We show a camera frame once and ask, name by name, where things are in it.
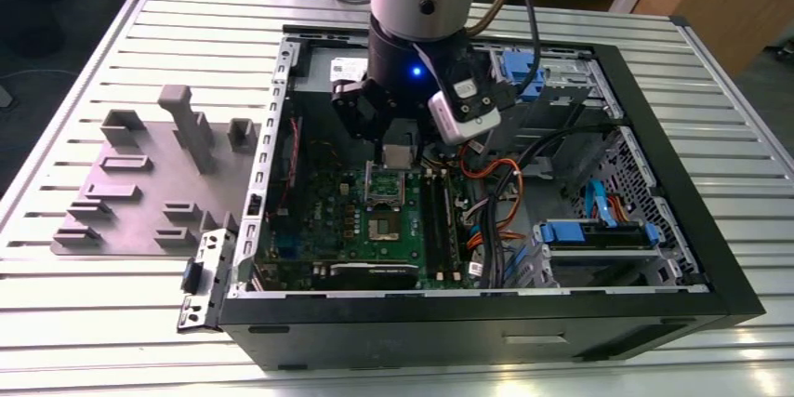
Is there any green motherboard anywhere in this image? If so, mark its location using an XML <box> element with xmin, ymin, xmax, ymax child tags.
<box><xmin>256</xmin><ymin>154</ymin><xmax>483</xmax><ymax>291</ymax></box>

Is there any blue wire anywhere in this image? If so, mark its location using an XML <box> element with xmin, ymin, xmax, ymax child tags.
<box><xmin>582</xmin><ymin>180</ymin><xmax>622</xmax><ymax>229</ymax></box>

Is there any black cable bundle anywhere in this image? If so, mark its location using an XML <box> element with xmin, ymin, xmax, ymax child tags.
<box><xmin>476</xmin><ymin>125</ymin><xmax>613</xmax><ymax>289</ymax></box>

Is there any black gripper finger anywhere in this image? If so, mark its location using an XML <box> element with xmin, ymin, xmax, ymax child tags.
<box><xmin>330</xmin><ymin>76</ymin><xmax>399</xmax><ymax>168</ymax></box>
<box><xmin>408</xmin><ymin>118</ymin><xmax>436</xmax><ymax>170</ymax></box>

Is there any grey parts rack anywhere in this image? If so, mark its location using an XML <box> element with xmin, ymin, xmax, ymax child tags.
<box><xmin>49</xmin><ymin>84</ymin><xmax>262</xmax><ymax>258</ymax></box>

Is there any metal socket cover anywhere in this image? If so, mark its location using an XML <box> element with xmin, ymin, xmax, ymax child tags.
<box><xmin>363</xmin><ymin>159</ymin><xmax>410</xmax><ymax>210</ymax></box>

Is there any blue drive carrier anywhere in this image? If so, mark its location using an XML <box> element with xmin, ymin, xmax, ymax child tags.
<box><xmin>503</xmin><ymin>50</ymin><xmax>547</xmax><ymax>103</ymax></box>

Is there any orange wire bundle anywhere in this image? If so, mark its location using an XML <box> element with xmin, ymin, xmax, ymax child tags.
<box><xmin>458</xmin><ymin>157</ymin><xmax>529</xmax><ymax>249</ymax></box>

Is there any silver expansion card bracket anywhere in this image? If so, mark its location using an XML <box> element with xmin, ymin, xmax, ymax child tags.
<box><xmin>176</xmin><ymin>225</ymin><xmax>242</xmax><ymax>334</ymax></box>

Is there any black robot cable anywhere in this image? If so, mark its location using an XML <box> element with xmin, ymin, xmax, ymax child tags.
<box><xmin>495</xmin><ymin>0</ymin><xmax>541</xmax><ymax>71</ymax></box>

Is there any silver metal disk bay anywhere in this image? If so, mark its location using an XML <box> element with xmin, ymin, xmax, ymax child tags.
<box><xmin>530</xmin><ymin>218</ymin><xmax>713</xmax><ymax>290</ymax></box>

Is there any silver CPU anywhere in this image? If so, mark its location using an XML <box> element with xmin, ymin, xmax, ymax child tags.
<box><xmin>379</xmin><ymin>142</ymin><xmax>415</xmax><ymax>171</ymax></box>

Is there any black graphics card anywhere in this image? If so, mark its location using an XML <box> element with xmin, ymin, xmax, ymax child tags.
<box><xmin>312</xmin><ymin>260</ymin><xmax>420</xmax><ymax>291</ymax></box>

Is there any hard disk in blue carrier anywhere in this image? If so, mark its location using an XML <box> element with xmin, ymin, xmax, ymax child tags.
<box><xmin>537</xmin><ymin>219</ymin><xmax>662</xmax><ymax>249</ymax></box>

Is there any black PC case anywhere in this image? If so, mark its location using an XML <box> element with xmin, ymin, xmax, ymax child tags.
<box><xmin>216</xmin><ymin>23</ymin><xmax>767</xmax><ymax>373</ymax></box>

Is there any silver metal drive cage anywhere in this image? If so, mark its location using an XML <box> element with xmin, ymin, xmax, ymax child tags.
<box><xmin>480</xmin><ymin>47</ymin><xmax>622</xmax><ymax>156</ymax></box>

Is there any grey power supply unit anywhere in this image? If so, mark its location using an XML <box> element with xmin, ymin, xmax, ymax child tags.
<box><xmin>290</xmin><ymin>46</ymin><xmax>386</xmax><ymax>161</ymax></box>

